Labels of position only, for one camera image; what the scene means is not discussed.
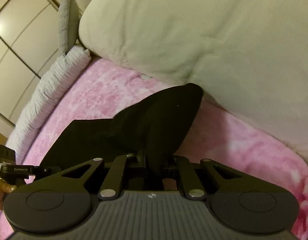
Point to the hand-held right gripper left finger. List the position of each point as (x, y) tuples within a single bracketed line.
[(141, 164)]

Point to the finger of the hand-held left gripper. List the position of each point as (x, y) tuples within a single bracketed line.
[(47, 170)]

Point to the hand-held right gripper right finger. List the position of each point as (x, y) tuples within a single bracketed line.
[(172, 168)]

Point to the black garment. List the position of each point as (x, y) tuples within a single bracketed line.
[(156, 120)]

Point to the person's left hand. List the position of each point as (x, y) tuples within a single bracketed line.
[(2, 192)]

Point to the pink floral blanket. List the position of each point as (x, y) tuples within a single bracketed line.
[(106, 92)]

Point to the white ribbed quilt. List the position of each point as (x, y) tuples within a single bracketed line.
[(56, 80)]

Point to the cream duvet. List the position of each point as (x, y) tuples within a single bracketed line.
[(193, 30)]

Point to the grey ribbed pillow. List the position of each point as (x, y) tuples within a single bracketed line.
[(65, 22)]

